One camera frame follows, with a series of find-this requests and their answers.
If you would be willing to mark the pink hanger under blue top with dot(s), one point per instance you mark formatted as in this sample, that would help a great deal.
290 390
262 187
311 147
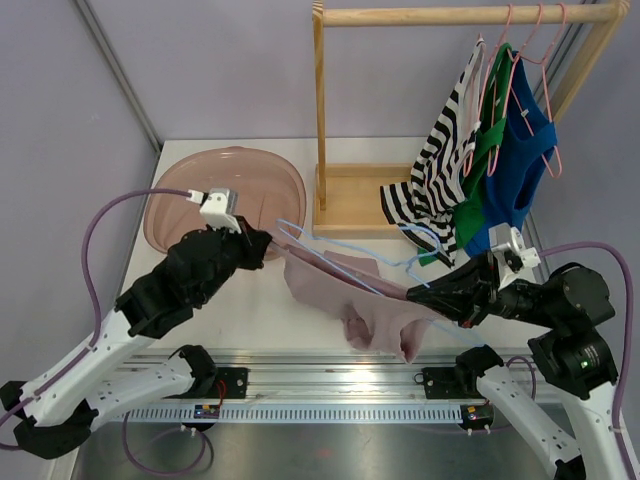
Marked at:
553 163

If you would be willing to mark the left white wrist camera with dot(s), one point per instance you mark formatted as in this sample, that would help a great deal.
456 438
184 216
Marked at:
217 208

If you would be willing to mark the black white striped tank top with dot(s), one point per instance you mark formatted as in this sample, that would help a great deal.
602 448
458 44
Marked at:
422 206

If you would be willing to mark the green tank top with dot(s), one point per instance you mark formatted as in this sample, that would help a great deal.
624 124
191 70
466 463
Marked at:
448 176

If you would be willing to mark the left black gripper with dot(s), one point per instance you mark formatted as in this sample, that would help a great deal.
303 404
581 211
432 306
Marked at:
253 242

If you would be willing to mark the pink hanger under green top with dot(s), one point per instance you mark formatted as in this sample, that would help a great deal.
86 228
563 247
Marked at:
498 82

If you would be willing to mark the left corner aluminium post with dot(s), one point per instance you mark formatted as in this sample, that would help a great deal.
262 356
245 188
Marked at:
107 51

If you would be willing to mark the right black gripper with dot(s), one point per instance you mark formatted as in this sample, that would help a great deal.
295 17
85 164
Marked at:
467 294

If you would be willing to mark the blue tank top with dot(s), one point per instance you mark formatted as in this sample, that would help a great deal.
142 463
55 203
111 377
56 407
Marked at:
506 196

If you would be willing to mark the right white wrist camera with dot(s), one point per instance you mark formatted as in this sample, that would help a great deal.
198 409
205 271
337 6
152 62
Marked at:
512 250

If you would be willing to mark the pink tank top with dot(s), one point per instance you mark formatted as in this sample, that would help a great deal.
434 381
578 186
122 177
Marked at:
350 300

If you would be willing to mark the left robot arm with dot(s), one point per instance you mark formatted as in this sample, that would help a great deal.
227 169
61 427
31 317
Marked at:
59 410

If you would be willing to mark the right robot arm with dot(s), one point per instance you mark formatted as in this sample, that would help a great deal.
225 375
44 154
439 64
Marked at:
571 356

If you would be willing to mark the pink plastic basin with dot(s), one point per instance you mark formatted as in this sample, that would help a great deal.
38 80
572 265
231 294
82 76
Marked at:
268 188

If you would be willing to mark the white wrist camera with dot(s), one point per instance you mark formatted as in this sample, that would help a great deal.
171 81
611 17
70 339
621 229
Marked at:
512 250
217 208

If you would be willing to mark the white slotted cable duct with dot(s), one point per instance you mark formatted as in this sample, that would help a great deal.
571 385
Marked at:
283 413

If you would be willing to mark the aluminium rail frame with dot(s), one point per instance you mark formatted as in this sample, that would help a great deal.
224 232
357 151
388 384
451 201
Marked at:
334 376

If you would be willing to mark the wooden clothes rack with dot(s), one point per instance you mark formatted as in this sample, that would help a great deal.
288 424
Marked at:
346 195

